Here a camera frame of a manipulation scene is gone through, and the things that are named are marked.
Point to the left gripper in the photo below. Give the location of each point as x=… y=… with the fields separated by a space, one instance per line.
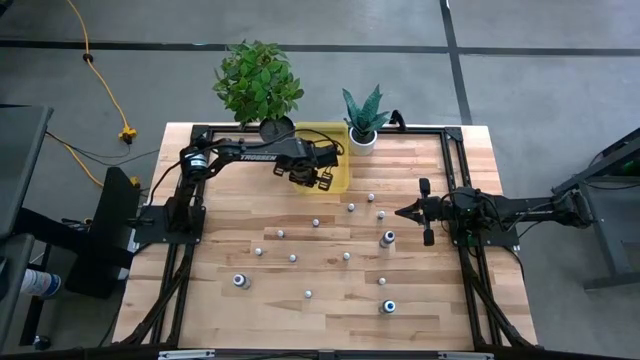
x=302 y=155

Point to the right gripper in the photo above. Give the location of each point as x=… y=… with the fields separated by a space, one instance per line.
x=427 y=212

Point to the large black food colouring bottle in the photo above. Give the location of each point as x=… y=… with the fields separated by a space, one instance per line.
x=387 y=237

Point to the large purple food colouring bottle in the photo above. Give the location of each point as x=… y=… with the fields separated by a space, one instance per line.
x=241 y=281

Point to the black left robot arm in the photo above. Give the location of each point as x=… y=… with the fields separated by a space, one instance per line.
x=260 y=156

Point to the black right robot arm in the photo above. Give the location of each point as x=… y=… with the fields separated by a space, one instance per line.
x=530 y=212

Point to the large blue food colouring bottle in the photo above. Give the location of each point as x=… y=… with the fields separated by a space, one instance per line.
x=388 y=306

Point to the yellow translucent plastic bin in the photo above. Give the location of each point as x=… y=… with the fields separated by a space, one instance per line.
x=343 y=150

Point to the black plant pot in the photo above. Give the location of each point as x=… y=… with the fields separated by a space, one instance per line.
x=276 y=129

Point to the white plant pot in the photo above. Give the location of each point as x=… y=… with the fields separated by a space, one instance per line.
x=361 y=150

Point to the snake plant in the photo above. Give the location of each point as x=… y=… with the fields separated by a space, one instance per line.
x=365 y=112

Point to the black clamp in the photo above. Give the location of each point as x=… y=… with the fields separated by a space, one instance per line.
x=397 y=120

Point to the leafy green tree plant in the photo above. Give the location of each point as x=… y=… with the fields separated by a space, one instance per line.
x=257 y=82

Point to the white printed cup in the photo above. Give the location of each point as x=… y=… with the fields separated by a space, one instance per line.
x=42 y=283

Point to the black caster wheel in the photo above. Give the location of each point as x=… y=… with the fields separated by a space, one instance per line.
x=41 y=342

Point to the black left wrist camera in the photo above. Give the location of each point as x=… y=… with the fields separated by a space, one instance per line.
x=326 y=156

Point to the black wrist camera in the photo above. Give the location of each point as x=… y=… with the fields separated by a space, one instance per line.
x=467 y=200
x=326 y=156

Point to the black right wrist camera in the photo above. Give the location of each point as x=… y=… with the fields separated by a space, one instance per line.
x=467 y=200

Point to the black aluminium table frame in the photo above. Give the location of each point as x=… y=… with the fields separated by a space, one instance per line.
x=420 y=131

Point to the silver mounting bracket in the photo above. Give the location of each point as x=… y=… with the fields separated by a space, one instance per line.
x=186 y=354
x=465 y=355

